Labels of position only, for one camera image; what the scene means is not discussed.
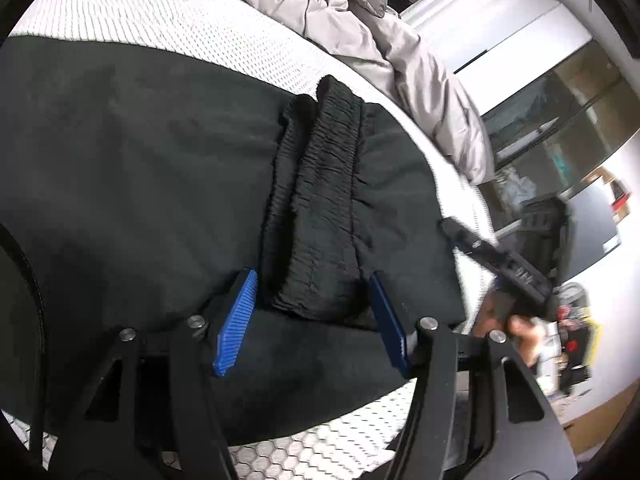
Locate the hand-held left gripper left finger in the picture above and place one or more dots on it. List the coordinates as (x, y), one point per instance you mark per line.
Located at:
(235, 325)

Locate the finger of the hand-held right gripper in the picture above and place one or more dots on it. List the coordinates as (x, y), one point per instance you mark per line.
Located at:
(470, 241)

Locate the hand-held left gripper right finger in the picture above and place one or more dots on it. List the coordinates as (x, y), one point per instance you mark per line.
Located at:
(390, 325)

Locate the black pants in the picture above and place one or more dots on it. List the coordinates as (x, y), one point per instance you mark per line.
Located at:
(125, 160)

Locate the person's right hand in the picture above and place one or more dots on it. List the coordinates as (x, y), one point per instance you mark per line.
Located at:
(522, 332)

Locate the dark chair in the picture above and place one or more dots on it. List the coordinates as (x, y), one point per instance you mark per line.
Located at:
(585, 235)

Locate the cardboard box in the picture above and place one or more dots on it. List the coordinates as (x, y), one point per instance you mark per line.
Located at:
(612, 192)

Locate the grey duvet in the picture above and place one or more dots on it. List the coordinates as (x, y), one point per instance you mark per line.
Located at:
(425, 90)

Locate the dark wardrobe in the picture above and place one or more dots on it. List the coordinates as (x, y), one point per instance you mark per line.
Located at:
(565, 110)

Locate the white honeycomb mattress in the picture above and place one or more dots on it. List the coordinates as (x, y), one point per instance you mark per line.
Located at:
(175, 20)

